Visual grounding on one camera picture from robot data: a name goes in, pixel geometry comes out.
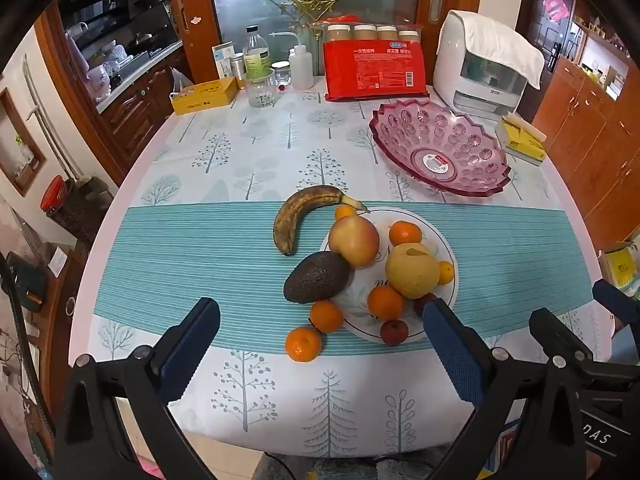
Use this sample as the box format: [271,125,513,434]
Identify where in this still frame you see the small yellow kumquat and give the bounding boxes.
[438,260,456,286]

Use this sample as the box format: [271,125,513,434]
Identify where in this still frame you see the small dark red fruit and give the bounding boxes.
[380,320,409,347]

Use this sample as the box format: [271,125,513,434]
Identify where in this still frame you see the yellow speckled pear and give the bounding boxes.
[385,243,439,299]

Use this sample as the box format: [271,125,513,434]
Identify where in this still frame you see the orange tangerine plate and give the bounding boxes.
[388,220,422,246]
[367,285,405,322]

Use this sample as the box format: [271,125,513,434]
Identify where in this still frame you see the orange tangerine top plate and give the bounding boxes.
[388,220,422,246]

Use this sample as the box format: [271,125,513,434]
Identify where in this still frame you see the red yellow apple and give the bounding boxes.
[329,216,380,268]

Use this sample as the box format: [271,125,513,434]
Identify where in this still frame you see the dark avocado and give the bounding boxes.
[283,252,352,304]

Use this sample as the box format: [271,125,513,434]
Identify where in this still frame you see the brown overripe banana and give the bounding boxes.
[272,184,369,256]

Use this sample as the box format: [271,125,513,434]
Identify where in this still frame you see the round white printed placemat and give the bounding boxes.
[333,206,459,346]

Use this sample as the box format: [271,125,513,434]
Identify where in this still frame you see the yellow tissue pack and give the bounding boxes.
[496,113,547,166]

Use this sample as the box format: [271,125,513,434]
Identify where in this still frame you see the pink glass fruit bowl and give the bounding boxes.
[369,99,511,197]

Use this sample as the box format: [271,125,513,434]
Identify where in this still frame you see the tree print tablecloth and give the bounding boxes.
[70,84,613,457]

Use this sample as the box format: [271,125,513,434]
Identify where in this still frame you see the white countertop appliance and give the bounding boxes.
[433,11,528,119]

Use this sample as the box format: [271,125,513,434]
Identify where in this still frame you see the white cloth on appliance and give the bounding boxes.
[449,10,544,90]

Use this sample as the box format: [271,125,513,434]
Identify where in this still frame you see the red paper cup package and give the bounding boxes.
[322,22,427,101]

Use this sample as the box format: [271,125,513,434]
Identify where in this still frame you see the yellow cardboard box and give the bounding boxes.
[171,77,239,115]

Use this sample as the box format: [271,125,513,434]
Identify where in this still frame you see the white squeeze wash bottle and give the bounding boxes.
[270,32,314,90]

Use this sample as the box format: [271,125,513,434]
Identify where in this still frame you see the small glass jar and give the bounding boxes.
[271,61,292,88]

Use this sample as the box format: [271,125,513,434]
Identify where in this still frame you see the clear drinking glass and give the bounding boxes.
[245,68,278,108]

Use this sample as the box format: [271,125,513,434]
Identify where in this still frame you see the small metal can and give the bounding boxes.
[231,53,246,89]

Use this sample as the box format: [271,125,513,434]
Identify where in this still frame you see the white small carton box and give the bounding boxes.
[212,41,235,79]

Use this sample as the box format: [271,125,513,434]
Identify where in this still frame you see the green label glass bottle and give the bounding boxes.
[243,25,270,79]

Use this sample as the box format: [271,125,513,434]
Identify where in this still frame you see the wooden wall cabinets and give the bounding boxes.
[527,0,639,249]

